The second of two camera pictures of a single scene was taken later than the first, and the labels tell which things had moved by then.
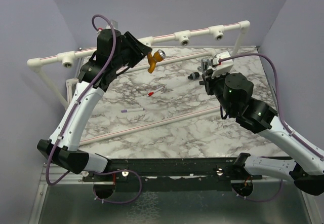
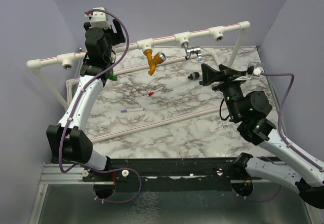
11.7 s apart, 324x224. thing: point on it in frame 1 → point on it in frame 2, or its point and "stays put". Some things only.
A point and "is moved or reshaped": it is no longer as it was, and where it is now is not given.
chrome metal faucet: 204,65 is moved or reshaped
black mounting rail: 172,174 stays put
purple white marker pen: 123,111 stays put
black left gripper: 139,50 → 118,35
